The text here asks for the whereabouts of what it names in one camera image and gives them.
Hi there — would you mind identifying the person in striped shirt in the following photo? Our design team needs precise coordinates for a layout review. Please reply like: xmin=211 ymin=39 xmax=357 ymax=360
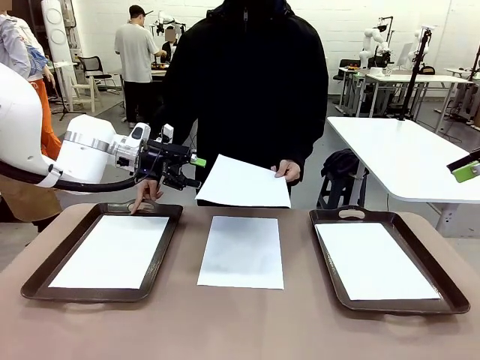
xmin=0 ymin=5 xmax=31 ymax=82

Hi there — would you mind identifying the large white table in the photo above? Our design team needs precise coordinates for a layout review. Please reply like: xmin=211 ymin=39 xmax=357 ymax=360
xmin=325 ymin=115 xmax=480 ymax=238

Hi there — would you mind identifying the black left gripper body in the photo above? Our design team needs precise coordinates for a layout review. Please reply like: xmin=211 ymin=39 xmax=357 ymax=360
xmin=139 ymin=139 xmax=191 ymax=179

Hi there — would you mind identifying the black desk chair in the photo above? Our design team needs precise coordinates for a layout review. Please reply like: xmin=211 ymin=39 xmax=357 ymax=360
xmin=332 ymin=58 xmax=363 ymax=113

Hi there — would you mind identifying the person's right hand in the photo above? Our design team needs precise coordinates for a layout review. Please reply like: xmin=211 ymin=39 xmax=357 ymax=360
xmin=129 ymin=178 xmax=164 ymax=215

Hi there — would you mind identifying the brown cardboard board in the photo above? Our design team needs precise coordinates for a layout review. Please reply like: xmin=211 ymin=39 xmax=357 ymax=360
xmin=0 ymin=175 xmax=64 ymax=223

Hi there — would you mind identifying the person's left hand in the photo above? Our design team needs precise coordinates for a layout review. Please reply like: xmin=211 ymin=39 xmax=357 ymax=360
xmin=274 ymin=159 xmax=302 ymax=185

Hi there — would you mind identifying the black mesh office chair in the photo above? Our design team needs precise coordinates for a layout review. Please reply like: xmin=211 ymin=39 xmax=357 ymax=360
xmin=76 ymin=55 xmax=113 ymax=91

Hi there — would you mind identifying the person's left forearm black sleeve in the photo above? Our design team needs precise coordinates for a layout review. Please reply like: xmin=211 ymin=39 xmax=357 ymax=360
xmin=290 ymin=119 xmax=327 ymax=187

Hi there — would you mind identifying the white A4 paper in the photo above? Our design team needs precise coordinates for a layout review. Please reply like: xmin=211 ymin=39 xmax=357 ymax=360
xmin=194 ymin=153 xmax=293 ymax=209
xmin=196 ymin=215 xmax=285 ymax=291
xmin=313 ymin=221 xmax=443 ymax=302
xmin=47 ymin=214 xmax=171 ymax=290

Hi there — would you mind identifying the seated person in dark top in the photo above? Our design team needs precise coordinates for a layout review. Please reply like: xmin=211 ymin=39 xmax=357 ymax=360
xmin=159 ymin=28 xmax=179 ymax=65

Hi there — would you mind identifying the black tripod stand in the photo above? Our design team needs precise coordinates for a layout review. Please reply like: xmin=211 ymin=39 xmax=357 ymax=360
xmin=49 ymin=76 xmax=88 ymax=122

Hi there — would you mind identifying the brown plastic serving tray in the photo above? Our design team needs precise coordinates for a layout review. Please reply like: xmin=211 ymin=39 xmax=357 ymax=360
xmin=309 ymin=205 xmax=472 ymax=316
xmin=20 ymin=200 xmax=184 ymax=304

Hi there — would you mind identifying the person in black jacket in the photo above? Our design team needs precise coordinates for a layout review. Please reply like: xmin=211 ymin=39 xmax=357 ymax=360
xmin=149 ymin=0 xmax=330 ymax=208

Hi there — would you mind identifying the tall black tripod pole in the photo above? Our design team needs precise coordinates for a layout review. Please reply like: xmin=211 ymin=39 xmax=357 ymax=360
xmin=397 ymin=28 xmax=433 ymax=122

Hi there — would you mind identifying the white desk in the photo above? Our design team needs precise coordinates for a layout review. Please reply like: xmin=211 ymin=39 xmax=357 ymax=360
xmin=364 ymin=73 xmax=474 ymax=133
xmin=444 ymin=66 xmax=480 ymax=82

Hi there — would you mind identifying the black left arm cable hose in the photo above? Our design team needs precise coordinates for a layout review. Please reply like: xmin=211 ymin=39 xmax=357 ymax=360
xmin=0 ymin=160 xmax=138 ymax=193

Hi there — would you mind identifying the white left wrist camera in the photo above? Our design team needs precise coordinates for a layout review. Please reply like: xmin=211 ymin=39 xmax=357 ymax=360
xmin=160 ymin=123 xmax=176 ymax=146

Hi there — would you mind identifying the white wooden chair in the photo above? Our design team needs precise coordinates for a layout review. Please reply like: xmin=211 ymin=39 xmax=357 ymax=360
xmin=68 ymin=73 xmax=101 ymax=113

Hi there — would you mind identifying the white tower air conditioner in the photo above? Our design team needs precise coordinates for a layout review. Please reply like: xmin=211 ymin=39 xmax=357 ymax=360
xmin=40 ymin=0 xmax=82 ymax=76

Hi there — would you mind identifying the man in grey shirt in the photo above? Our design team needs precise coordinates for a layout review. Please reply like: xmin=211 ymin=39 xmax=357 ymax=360
xmin=114 ymin=4 xmax=161 ymax=129

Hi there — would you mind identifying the person in orange trousers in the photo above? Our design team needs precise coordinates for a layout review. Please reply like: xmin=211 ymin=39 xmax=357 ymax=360
xmin=16 ymin=16 xmax=63 ymax=158

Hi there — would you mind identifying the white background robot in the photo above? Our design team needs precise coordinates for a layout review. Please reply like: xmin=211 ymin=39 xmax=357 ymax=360
xmin=148 ymin=10 xmax=188 ymax=37

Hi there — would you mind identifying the dark workbench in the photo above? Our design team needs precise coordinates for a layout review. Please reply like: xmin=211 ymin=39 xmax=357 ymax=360
xmin=148 ymin=61 xmax=170 ymax=82

